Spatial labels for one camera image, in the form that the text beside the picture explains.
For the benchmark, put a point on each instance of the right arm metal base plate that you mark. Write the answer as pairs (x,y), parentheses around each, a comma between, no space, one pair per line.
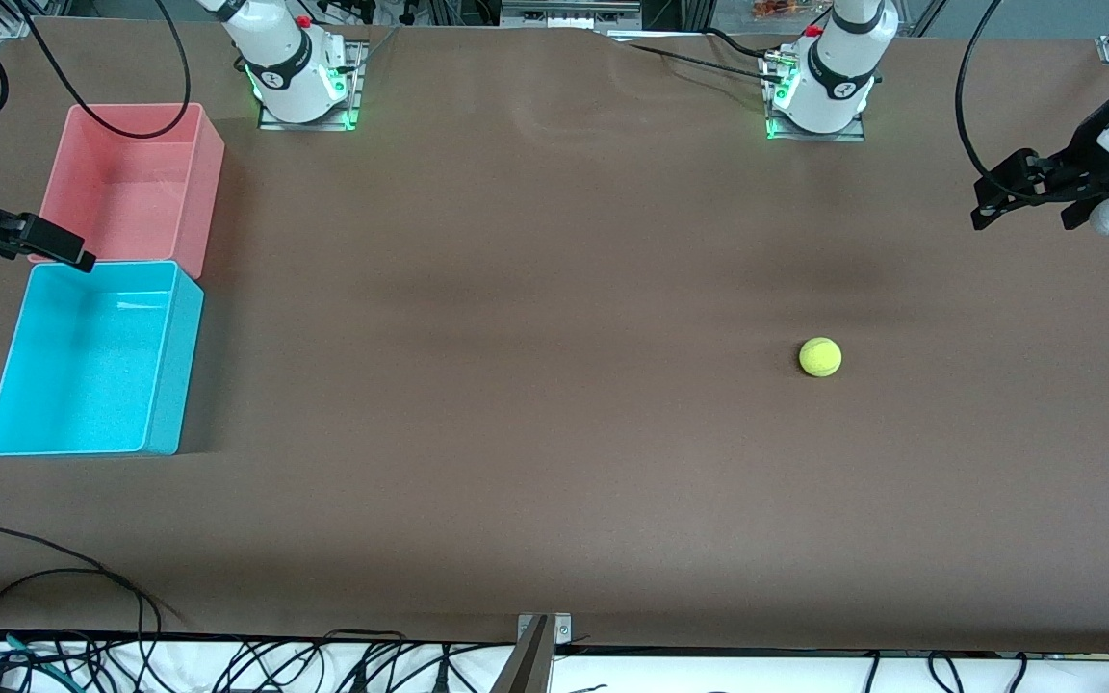
(355,91)

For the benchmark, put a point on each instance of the small metal bracket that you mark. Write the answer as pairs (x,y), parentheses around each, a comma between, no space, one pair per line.
(562,630)

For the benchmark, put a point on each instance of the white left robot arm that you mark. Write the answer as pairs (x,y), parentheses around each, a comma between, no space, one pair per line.
(834,77)

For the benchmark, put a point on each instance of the blue plastic bin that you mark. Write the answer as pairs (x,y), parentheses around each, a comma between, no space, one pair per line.
(83,366)

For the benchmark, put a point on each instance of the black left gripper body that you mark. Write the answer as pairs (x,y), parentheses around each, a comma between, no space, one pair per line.
(1084,166)

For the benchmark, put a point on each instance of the aluminium frame with sockets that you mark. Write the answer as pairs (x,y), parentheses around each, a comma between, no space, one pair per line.
(564,14)

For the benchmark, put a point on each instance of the yellow-green tennis ball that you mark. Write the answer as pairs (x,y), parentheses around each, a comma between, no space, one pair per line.
(820,356)

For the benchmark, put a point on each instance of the small orange object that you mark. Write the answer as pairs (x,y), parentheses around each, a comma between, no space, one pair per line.
(776,10)

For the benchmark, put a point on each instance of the pink plastic bin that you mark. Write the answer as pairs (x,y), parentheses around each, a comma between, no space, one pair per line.
(131,192)

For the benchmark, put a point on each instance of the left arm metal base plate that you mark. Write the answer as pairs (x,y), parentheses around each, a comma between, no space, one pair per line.
(814,137)

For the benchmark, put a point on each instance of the grey metal bar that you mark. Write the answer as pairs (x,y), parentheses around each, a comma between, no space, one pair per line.
(526,669)

